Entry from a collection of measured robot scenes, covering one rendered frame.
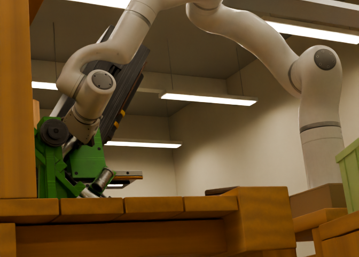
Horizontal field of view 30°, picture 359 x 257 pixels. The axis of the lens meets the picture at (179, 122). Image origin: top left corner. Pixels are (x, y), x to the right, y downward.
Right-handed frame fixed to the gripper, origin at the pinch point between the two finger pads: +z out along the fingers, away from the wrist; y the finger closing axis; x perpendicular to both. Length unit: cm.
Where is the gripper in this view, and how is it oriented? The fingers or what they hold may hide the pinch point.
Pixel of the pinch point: (72, 140)
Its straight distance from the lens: 209.7
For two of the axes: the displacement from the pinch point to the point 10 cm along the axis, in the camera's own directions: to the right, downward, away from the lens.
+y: -7.9, -6.2, 0.5
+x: -4.9, 5.7, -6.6
